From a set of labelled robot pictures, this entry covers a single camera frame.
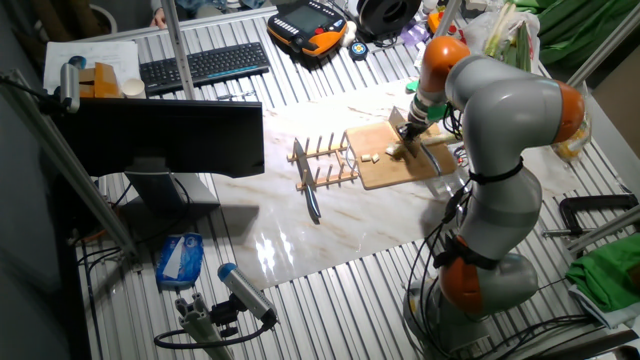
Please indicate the thin frame eyeglasses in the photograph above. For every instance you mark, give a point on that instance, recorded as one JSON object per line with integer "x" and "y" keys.
{"x": 237, "y": 95}

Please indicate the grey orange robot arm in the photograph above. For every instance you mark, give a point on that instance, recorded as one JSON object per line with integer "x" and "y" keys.
{"x": 500, "y": 115}

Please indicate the black computer monitor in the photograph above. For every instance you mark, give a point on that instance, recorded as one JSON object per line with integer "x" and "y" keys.
{"x": 165, "y": 135}

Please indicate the white paper cup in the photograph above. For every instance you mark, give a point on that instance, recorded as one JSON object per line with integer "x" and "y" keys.
{"x": 134, "y": 89}

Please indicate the black keyboard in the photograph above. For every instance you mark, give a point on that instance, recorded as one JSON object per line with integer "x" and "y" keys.
{"x": 205, "y": 66}

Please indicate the bag of green scallions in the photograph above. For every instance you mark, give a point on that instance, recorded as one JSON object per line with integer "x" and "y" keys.
{"x": 517, "y": 42}

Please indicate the upright aluminium post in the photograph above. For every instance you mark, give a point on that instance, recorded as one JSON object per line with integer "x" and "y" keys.
{"x": 178, "y": 50}

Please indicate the grey sleeved person forearm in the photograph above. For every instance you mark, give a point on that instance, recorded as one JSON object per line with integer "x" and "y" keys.
{"x": 155, "y": 4}

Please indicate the wooden peg knife rack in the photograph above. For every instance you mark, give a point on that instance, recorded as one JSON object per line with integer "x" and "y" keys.
{"x": 330, "y": 179}

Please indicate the pointed steel kitchen knife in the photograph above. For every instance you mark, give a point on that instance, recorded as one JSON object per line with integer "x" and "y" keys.
{"x": 307, "y": 185}

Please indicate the slanted aluminium frame bar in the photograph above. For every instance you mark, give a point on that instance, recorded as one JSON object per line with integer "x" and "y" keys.
{"x": 65, "y": 160}
{"x": 605, "y": 230}
{"x": 600, "y": 50}

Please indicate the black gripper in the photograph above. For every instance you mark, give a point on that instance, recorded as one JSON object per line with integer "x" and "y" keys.
{"x": 417, "y": 122}

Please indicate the white marble pattern mat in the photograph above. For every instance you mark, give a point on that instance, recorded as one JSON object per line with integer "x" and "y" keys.
{"x": 300, "y": 240}

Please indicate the black orange teach pendant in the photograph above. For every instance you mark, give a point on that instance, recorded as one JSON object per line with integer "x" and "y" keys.
{"x": 305, "y": 25}

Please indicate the black clamp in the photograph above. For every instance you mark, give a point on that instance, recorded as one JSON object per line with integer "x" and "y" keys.
{"x": 595, "y": 201}

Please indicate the folded green cloth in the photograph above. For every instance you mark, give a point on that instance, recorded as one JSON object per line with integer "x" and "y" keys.
{"x": 607, "y": 272}

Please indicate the wooden cutting board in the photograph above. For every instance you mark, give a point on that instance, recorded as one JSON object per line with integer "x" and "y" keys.
{"x": 390, "y": 172}

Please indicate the silver camera with blue end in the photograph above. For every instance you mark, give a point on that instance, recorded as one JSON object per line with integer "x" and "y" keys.
{"x": 245, "y": 290}
{"x": 70, "y": 85}

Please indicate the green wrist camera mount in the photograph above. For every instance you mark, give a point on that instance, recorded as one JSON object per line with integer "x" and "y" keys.
{"x": 437, "y": 112}

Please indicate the orange cardboard box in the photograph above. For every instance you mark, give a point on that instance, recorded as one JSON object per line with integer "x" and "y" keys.
{"x": 105, "y": 82}

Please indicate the cut white scallion piece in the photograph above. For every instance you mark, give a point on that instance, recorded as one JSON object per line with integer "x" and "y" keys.
{"x": 390, "y": 150}
{"x": 376, "y": 158}
{"x": 366, "y": 157}

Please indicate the short aluminium extrusion mount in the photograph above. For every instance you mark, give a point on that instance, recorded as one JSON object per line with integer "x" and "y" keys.
{"x": 200, "y": 325}

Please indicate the black round spool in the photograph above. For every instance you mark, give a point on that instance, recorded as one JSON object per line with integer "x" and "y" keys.
{"x": 385, "y": 15}

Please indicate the draped green cloth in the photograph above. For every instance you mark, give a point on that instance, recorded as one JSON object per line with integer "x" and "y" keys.
{"x": 580, "y": 25}

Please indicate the blue tissue pack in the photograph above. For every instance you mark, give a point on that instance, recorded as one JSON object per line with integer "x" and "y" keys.
{"x": 180, "y": 260}

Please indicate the white paper sheet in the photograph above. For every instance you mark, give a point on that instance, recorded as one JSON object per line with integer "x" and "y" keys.
{"x": 100, "y": 52}

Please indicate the steel cleaver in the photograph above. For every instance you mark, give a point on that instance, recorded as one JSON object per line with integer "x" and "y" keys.
{"x": 400, "y": 122}

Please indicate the bare person hand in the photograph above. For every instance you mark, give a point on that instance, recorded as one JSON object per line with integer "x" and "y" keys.
{"x": 159, "y": 19}

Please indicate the purple plastic piece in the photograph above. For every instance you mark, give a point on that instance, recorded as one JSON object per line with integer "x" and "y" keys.
{"x": 414, "y": 35}

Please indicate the white rounded object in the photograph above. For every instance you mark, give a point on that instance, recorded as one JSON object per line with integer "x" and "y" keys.
{"x": 349, "y": 34}

